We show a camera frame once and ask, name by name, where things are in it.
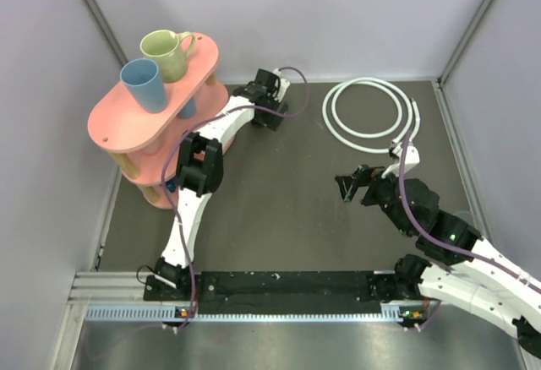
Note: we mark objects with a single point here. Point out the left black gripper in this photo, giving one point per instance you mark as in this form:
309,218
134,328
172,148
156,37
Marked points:
271,122

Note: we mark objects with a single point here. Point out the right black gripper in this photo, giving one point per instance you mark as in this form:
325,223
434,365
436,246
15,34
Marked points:
363,175

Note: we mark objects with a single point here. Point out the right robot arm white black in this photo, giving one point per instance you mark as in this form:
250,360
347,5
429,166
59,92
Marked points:
461,266

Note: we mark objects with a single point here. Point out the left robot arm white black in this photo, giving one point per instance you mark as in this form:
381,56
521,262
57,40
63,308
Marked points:
200,170

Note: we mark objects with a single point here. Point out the small blue cup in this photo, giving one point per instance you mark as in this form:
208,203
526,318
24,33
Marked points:
188,110

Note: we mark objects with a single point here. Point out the green ceramic mug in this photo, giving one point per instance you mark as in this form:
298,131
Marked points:
171,52

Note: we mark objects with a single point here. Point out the blue plastic cup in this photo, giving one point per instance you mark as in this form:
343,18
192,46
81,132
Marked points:
142,78

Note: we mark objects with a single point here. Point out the pink three-tier shelf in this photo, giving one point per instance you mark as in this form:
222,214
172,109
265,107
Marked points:
140,142

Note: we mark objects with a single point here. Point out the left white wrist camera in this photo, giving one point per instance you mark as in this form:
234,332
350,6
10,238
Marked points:
283,86

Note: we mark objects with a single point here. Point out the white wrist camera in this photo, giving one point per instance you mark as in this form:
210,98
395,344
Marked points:
283,86
402,152

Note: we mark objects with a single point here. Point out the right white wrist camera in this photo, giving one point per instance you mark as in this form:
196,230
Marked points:
402,152

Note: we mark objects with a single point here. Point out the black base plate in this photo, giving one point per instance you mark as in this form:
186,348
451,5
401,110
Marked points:
214,286

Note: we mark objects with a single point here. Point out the slotted cable duct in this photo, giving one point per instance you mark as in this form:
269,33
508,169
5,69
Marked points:
173,313

